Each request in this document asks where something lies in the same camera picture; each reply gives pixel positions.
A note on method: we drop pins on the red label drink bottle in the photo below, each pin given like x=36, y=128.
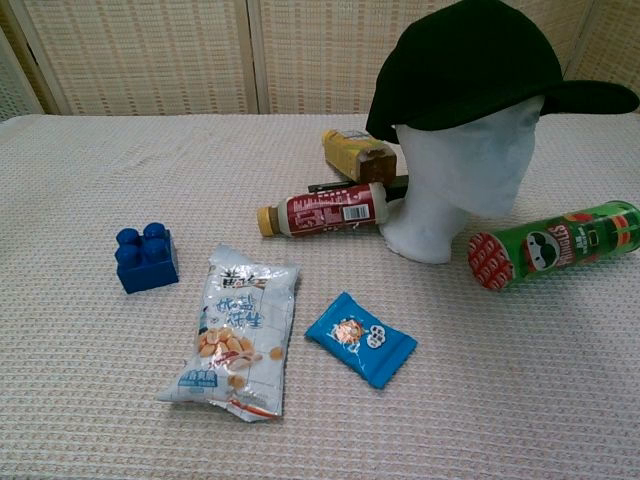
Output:
x=320, y=210

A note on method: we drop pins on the black flat bar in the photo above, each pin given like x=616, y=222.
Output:
x=330, y=186

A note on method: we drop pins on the beige woven folding screen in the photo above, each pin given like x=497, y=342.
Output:
x=150, y=50

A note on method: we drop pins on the blue toy building block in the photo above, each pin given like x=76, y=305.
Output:
x=147, y=270

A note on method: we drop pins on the white peanut snack bag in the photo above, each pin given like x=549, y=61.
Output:
x=240, y=325

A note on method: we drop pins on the beige woven tablecloth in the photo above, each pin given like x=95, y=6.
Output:
x=100, y=375

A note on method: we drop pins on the white foam mannequin head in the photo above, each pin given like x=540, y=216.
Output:
x=450, y=170

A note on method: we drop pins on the green Pringles can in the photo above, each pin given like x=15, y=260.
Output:
x=565, y=242

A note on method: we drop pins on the black baseball cap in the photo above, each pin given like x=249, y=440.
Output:
x=475, y=60

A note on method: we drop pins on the blue snack packet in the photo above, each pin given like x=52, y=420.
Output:
x=360, y=340

